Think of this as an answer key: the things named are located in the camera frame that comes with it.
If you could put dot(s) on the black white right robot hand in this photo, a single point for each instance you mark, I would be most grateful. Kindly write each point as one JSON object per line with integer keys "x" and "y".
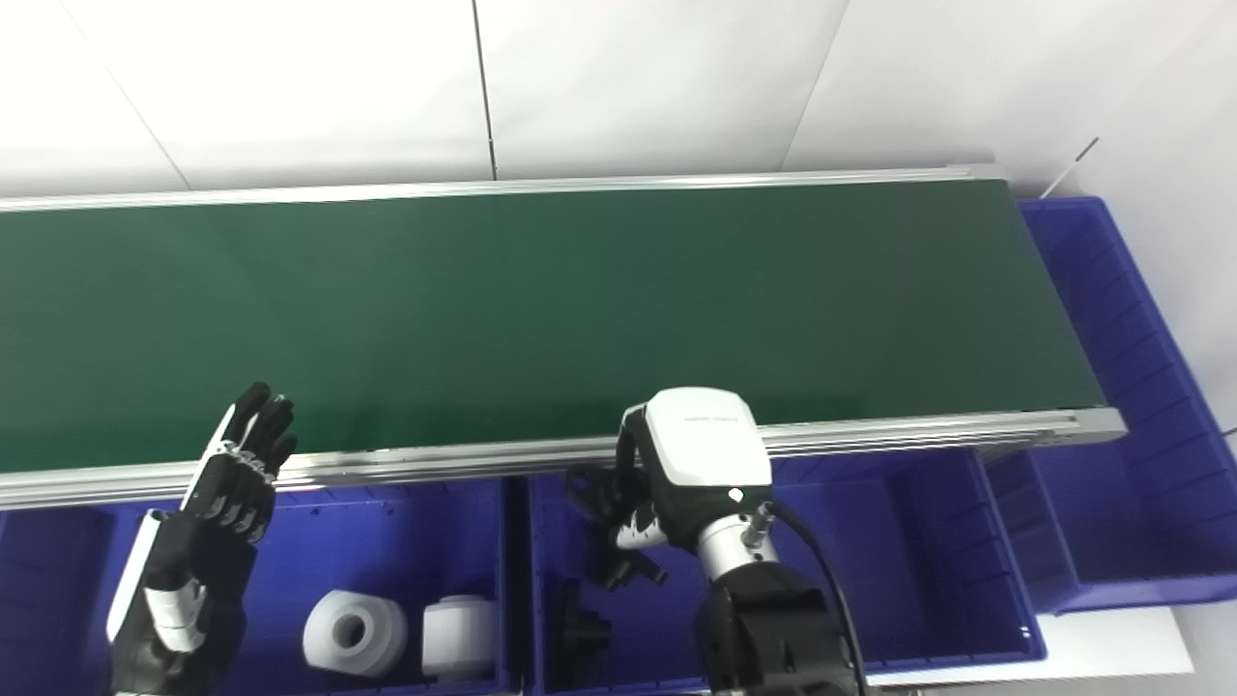
{"x": 705, "y": 445}

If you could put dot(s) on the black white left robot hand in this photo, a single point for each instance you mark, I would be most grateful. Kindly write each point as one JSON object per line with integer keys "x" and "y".
{"x": 193, "y": 551}

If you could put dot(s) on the black flange part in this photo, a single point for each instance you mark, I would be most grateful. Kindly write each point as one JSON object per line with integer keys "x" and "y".
{"x": 585, "y": 638}
{"x": 589, "y": 498}

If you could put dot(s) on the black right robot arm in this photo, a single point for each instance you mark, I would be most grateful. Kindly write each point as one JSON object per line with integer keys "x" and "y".
{"x": 763, "y": 628}

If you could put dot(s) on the blue bin with white parts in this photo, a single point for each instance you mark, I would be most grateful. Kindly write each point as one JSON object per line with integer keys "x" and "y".
{"x": 329, "y": 541}

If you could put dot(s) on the white cylinder part with hole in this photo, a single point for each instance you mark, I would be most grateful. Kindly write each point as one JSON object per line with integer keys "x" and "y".
{"x": 358, "y": 633}

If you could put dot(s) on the green conveyor belt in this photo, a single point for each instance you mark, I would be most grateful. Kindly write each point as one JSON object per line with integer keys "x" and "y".
{"x": 435, "y": 459}
{"x": 541, "y": 319}

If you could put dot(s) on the blue bin with black parts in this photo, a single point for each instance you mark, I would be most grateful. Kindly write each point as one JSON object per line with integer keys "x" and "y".
{"x": 899, "y": 561}

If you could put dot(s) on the blue bin at conveyor end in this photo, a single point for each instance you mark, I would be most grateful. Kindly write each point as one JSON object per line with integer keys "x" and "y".
{"x": 1131, "y": 406}

